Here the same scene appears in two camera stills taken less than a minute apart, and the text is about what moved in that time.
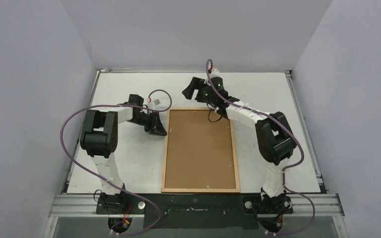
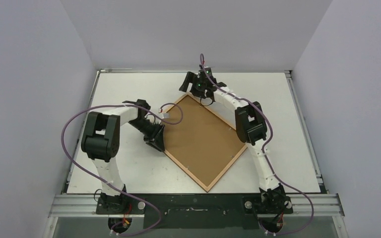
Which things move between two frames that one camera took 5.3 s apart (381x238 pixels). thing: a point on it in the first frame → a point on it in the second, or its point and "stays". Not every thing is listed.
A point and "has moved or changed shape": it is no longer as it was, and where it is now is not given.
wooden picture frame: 199,156 has moved or changed shape
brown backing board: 200,153 has moved or changed shape
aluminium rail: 325,204 stays
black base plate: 195,210 stays
